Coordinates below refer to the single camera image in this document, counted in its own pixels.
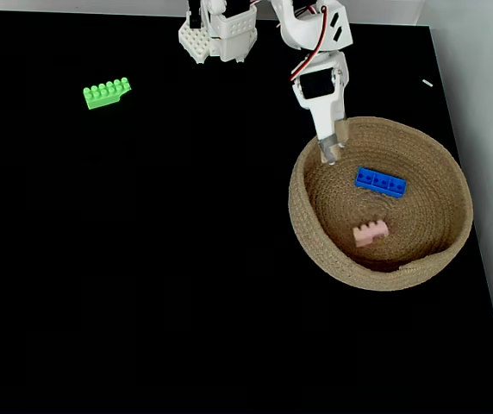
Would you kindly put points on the green lego block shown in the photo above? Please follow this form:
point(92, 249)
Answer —
point(105, 93)

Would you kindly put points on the blue lego block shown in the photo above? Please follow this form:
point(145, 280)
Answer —
point(381, 183)

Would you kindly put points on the small white scrap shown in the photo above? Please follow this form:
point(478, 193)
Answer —
point(427, 83)

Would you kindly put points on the pink lego block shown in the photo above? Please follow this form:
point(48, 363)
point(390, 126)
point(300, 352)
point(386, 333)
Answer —
point(369, 233)

